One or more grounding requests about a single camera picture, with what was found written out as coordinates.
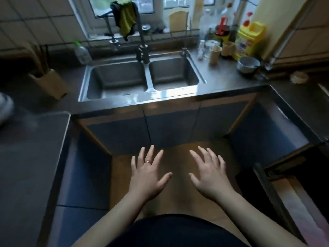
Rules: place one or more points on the person's right hand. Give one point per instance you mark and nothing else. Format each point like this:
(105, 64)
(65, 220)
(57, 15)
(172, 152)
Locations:
(212, 180)

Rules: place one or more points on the person's left hand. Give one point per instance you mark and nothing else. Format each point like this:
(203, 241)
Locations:
(146, 180)

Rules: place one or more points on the steel kitchen drawer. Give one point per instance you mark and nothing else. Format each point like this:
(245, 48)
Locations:
(272, 192)

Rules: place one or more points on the wooden chopstick holder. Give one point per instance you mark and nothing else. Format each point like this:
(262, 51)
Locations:
(51, 84)

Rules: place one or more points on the bunch of mixed chopsticks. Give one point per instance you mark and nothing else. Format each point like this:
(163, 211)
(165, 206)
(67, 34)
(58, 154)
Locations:
(41, 61)

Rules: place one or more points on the person's left forearm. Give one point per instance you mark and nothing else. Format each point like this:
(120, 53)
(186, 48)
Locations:
(115, 218)

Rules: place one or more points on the person's right forearm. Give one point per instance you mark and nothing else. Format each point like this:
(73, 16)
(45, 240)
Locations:
(257, 223)

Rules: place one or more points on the blue cabinet door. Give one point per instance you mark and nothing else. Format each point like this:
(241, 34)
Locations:
(84, 172)
(221, 118)
(257, 131)
(172, 126)
(115, 136)

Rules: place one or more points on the black shirt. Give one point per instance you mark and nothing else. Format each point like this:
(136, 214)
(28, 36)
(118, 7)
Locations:
(177, 234)

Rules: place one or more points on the steel double sink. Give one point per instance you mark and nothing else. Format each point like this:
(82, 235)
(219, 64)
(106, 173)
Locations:
(115, 77)

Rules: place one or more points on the grey bowl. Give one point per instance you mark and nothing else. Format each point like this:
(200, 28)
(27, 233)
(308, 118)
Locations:
(248, 64)

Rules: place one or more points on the beige cup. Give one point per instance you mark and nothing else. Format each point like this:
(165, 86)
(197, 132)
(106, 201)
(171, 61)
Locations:
(215, 56)

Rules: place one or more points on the small white bottle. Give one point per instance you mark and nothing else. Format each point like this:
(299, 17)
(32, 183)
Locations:
(201, 50)

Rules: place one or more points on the small steel tap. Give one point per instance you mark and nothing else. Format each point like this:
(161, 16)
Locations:
(184, 52)

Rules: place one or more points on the beige mug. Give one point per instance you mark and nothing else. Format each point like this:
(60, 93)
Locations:
(228, 48)

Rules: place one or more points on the lidded glass jar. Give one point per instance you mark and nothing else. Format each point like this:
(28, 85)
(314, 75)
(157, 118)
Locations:
(212, 43)

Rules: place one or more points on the tall steel faucet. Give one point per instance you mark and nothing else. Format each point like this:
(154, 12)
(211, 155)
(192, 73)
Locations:
(142, 41)

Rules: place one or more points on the clear green capped soap bottle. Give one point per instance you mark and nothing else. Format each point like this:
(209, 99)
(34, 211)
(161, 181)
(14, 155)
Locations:
(82, 55)

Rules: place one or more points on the yellow plastic container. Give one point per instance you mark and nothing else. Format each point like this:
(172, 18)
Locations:
(250, 38)

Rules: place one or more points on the dark glass bottle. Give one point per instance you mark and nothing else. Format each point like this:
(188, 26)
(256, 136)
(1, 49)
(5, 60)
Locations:
(234, 33)

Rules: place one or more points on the black round soap dish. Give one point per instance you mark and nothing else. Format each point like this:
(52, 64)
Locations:
(157, 30)

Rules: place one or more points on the steel sink strainer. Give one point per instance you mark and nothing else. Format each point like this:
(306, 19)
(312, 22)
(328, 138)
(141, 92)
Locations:
(146, 28)

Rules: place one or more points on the clear plastic bottle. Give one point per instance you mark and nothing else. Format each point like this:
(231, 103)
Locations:
(206, 24)

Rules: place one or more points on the pale wooden cutting board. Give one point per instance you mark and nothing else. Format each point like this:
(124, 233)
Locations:
(178, 21)

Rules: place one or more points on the yellow green rag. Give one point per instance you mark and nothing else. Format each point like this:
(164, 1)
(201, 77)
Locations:
(127, 17)

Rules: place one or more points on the white framed window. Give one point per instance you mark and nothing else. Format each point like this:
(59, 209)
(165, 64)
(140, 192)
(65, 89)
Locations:
(102, 6)

